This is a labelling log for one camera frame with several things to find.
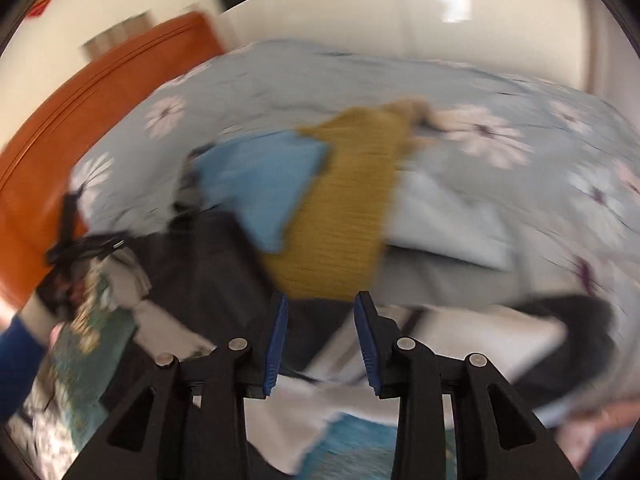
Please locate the folded pale blue cloth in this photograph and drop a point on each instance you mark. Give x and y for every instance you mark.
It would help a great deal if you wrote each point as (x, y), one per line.
(440, 215)

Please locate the white cloth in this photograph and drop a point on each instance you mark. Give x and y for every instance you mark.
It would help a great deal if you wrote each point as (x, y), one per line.
(450, 340)

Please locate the black garment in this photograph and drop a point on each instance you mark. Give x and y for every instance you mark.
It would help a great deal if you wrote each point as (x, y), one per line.
(585, 330)

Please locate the pink cloth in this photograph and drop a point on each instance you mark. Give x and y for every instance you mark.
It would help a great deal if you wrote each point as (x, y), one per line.
(600, 430)

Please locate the dark grey fleece garment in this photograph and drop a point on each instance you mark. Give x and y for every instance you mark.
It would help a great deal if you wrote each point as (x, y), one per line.
(210, 280)

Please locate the teal printed plush blanket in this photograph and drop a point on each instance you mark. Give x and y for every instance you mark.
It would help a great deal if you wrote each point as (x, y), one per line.
(85, 400)

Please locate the person's left forearm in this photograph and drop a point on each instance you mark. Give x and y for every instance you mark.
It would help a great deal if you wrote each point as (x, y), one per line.
(17, 360)

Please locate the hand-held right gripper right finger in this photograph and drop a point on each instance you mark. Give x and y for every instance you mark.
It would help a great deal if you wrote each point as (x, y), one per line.
(365, 345)

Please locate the orange bed headboard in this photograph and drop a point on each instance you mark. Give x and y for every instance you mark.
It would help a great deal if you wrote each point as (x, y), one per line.
(75, 125)

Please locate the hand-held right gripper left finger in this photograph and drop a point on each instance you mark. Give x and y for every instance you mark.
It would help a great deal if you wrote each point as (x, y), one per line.
(277, 350)

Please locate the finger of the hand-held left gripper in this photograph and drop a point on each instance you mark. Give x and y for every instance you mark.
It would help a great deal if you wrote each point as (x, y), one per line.
(107, 247)

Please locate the mustard knitted sweater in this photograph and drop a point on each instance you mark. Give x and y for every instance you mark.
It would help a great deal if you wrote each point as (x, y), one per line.
(340, 220)

